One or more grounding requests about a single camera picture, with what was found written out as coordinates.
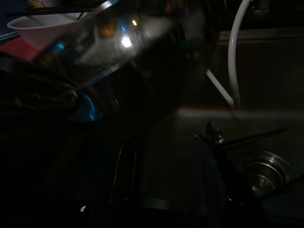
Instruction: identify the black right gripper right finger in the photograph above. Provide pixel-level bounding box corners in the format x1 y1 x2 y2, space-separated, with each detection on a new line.
192 134 266 228

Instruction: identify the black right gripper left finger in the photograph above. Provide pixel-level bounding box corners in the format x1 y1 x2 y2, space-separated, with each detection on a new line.
91 133 141 228

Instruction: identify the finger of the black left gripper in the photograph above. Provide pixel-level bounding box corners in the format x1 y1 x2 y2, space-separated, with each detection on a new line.
0 51 80 112

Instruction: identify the shiny steel bowl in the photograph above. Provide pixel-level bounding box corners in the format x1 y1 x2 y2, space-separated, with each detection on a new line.
30 0 228 123

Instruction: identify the pink plate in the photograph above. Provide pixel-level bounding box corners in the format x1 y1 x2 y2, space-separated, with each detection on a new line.
0 37 46 62

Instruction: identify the steel sink drain strainer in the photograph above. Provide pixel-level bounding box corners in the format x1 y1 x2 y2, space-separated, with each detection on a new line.
236 149 296 198

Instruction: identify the steel spoon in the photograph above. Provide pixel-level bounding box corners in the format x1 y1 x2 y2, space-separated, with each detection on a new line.
204 121 290 150

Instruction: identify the white bowl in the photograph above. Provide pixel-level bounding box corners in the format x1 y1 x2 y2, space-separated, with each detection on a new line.
7 13 83 50

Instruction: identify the stainless steel sink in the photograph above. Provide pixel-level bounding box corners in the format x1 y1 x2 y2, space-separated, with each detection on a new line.
166 26 304 228

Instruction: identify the white flexible hose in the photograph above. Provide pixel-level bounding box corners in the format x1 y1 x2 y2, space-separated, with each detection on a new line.
205 0 252 110

